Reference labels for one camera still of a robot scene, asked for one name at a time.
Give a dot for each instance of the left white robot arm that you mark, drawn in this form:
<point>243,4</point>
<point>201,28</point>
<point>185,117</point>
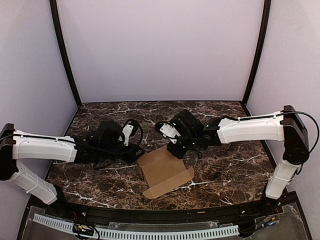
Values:
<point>110,141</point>

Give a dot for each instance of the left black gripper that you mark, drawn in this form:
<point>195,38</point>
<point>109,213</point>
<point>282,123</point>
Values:
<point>132,153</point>

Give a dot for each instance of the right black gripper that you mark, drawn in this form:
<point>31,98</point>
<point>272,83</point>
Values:
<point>175,149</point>

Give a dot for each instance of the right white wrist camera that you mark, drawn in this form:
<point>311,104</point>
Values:
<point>167,130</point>

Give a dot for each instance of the small green circuit board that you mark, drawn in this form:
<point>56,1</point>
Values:
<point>82,229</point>

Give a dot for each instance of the right black frame post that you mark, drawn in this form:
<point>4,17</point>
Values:
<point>258,51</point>

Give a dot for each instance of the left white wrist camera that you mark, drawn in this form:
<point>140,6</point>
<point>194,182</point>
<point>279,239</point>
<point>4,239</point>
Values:
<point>129,130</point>

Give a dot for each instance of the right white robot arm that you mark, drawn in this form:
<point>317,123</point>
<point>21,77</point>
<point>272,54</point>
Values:
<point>187,133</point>

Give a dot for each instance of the brown cardboard box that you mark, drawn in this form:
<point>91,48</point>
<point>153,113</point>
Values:
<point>162,172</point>

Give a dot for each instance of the black frame post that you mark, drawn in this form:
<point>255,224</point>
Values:
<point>63,51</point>
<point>258,51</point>

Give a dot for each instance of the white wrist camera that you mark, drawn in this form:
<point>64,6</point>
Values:
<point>129,130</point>
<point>167,130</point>

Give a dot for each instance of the black front table rail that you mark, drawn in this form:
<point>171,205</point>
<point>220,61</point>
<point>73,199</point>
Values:
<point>239,214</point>

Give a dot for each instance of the white slotted cable duct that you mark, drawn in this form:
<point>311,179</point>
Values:
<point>126,231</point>

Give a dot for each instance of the left black frame post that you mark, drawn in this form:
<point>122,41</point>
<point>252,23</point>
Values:
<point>63,51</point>

